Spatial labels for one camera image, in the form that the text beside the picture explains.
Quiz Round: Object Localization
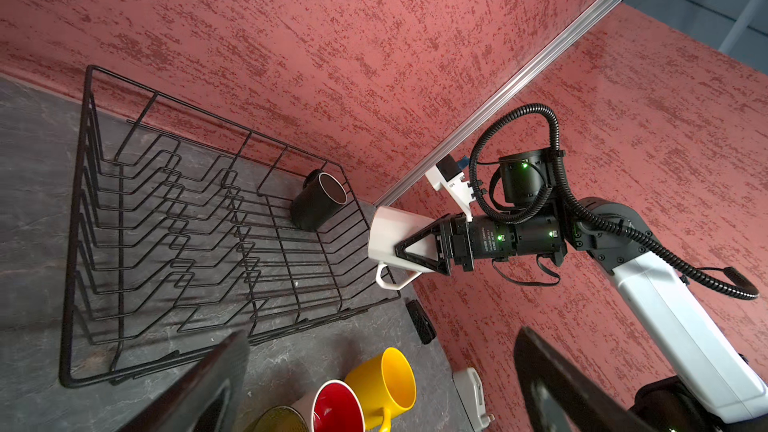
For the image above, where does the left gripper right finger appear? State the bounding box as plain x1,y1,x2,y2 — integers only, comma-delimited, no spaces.
514,327,651,431

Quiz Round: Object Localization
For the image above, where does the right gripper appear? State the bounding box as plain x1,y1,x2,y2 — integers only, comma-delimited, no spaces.
394,215,475,276

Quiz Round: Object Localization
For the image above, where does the black wire dish rack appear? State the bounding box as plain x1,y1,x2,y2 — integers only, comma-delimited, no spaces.
58,65,399,389

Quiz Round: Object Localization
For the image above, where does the white plastic device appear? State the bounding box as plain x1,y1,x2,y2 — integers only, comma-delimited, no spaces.
453,367,495,432

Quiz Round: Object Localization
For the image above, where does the yellow mug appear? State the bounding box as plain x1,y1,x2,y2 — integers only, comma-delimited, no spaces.
344,347,417,431

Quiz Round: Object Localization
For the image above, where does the olive green glass cup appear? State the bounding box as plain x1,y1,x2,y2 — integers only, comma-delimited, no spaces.
245,406,309,432

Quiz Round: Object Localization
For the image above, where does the tall white faceted mug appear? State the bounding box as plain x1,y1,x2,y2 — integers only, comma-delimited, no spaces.
368,206,451,291

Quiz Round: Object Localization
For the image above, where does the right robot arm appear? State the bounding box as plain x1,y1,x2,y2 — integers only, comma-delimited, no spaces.
369,104,767,431

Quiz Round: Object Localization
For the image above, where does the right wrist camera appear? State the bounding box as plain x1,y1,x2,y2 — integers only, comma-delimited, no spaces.
425,154,475,222

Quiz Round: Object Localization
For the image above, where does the white mug red inside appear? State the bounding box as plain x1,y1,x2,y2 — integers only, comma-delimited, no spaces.
292,380,365,432

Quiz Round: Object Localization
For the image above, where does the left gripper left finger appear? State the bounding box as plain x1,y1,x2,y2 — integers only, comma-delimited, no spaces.
121,332,250,431

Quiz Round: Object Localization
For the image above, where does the black mug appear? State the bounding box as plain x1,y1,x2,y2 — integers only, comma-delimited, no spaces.
289,169,348,232

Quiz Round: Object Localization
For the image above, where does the small black stapler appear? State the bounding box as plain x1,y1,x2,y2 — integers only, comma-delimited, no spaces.
406,299,437,345

